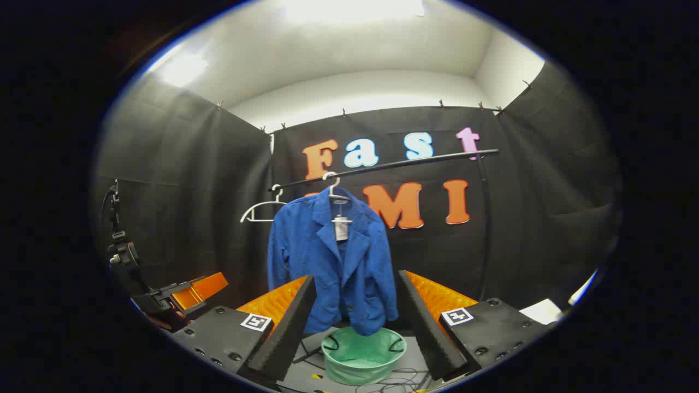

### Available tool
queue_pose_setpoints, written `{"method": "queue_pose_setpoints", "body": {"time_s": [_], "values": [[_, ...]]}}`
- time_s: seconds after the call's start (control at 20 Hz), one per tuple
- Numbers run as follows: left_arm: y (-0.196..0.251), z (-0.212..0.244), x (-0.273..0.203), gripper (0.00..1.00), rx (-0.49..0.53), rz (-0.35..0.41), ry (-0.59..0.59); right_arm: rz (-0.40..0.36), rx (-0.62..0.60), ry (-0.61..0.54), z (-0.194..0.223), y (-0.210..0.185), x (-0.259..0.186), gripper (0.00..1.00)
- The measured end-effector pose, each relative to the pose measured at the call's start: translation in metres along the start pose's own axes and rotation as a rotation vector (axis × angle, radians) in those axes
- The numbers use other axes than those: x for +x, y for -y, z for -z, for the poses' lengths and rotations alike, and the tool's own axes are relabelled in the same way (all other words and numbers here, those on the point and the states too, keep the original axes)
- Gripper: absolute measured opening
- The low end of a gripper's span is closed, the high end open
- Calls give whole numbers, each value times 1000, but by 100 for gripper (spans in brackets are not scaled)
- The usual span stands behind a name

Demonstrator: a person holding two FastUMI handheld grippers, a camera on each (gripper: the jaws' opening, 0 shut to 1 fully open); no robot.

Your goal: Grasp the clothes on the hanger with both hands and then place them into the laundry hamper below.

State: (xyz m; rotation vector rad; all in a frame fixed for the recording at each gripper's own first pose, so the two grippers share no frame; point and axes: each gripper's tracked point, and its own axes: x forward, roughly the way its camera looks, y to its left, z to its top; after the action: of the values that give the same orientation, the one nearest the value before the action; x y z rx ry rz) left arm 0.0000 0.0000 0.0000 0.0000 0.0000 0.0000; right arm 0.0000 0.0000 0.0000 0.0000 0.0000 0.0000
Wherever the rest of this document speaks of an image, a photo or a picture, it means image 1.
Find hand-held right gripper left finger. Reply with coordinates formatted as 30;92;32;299
169;275;317;389

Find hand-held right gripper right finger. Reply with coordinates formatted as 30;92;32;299
397;269;549;383

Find green laundry hamper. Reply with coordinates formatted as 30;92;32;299
321;326;407;386

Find blue corduroy jacket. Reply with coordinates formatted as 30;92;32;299
266;187;399;336

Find white clothes hanger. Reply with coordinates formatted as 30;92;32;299
240;184;288;223
322;171;351;204

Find white paper sheet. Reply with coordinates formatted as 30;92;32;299
519;299;564;326

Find black backdrop cloth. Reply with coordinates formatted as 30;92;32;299
93;60;623;328

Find small ceiling light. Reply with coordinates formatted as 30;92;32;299
157;50;209;88

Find large ceiling light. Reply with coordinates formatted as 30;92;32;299
283;0;425;23

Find black floor cables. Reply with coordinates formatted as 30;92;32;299
354;367;433;393

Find black clothes rail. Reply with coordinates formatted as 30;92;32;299
269;148;500;302

